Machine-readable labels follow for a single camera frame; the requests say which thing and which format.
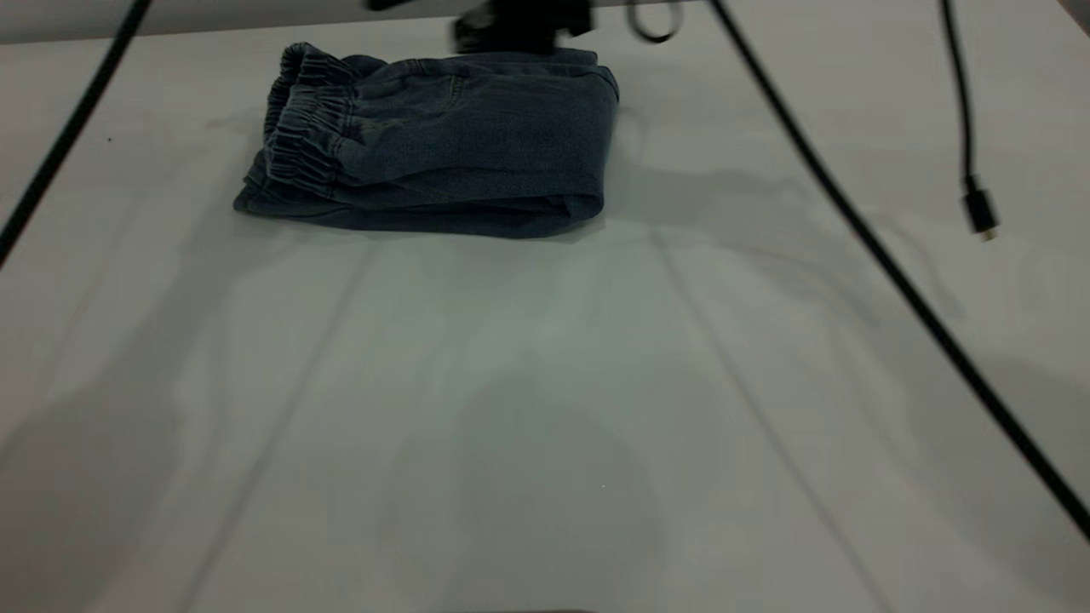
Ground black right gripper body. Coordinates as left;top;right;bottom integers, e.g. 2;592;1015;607
450;0;597;55

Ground blue denim printed shorts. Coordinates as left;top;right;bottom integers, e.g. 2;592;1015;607
233;43;620;239

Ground thin black cable loop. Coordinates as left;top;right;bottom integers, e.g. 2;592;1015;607
626;0;684;44

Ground left arm braided black cable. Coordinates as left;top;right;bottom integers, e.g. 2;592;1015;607
0;0;154;266

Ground arm braided black cable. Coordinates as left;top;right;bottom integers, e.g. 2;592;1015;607
707;0;1090;541
0;0;154;266

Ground thin black USB cable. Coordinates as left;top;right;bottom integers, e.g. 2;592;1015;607
939;0;999;243

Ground right arm braided black cable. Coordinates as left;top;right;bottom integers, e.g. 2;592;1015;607
707;0;1090;541

